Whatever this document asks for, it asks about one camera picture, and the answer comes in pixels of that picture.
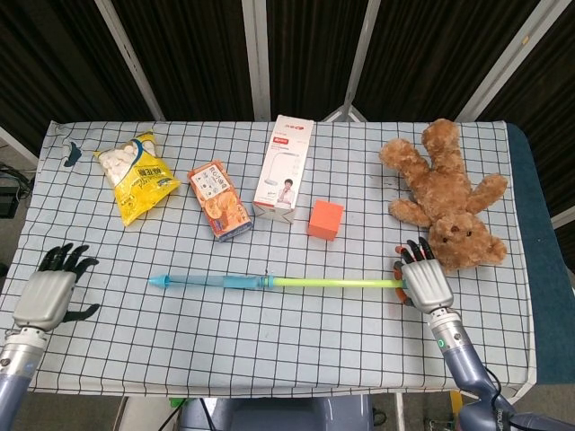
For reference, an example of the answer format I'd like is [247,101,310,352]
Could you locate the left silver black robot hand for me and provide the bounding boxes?
[12,243,102,333]

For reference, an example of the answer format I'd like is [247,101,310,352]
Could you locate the black partition screen white frames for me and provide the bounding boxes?
[0,0,575,225]

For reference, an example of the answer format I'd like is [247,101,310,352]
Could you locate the white lamp carton box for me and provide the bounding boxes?
[252,114,314,224]

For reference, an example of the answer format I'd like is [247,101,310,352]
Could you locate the white black checkered tablecloth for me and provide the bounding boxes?
[0,119,538,399]

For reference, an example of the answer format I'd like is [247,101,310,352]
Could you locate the orange cube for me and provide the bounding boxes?
[306,199,346,242]

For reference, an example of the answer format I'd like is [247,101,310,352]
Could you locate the brown teddy bear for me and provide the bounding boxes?
[378,118,509,274]

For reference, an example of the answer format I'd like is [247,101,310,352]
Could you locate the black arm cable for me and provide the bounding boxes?
[482,365,575,431]

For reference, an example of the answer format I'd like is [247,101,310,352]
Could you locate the yellow snack bag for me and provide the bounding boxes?
[93,129,181,228]

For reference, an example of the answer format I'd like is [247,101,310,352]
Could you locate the dark teal cloth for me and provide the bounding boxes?
[507,125,575,387]

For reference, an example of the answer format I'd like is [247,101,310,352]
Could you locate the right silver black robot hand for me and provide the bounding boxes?
[389,237,455,314]

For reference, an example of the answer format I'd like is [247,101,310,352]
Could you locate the blue green water pump toy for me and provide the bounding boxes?
[148,274,408,292]

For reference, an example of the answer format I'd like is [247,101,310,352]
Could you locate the orange blue snack box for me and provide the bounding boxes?
[187,162,252,243]

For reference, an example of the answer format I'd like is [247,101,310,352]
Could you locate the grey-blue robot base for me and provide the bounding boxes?
[179,394,374,431]

